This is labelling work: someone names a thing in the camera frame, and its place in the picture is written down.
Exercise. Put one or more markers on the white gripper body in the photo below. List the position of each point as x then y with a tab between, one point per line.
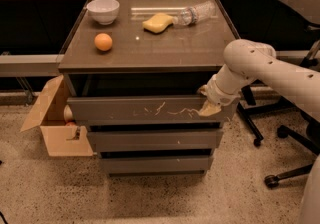
218	95

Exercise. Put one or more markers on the grey top drawer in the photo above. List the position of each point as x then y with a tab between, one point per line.
96	111

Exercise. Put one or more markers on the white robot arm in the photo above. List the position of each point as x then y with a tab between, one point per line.
246	61

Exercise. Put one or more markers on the grey middle drawer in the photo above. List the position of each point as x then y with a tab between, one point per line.
154	140

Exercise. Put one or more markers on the grey drawer cabinet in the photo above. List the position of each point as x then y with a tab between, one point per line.
175	62

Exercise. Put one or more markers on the open cardboard box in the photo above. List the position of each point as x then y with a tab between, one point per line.
62	139

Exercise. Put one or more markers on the clear plastic bottle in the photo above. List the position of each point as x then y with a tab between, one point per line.
194	14

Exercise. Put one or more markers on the yellow sponge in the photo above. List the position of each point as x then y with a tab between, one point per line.
158	23

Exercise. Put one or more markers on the orange fruit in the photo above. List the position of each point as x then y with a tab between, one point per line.
103	42

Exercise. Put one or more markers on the white ceramic bowl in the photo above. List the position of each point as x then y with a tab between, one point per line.
104	12

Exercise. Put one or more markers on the tape roll in box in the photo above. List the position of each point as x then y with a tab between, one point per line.
68	116

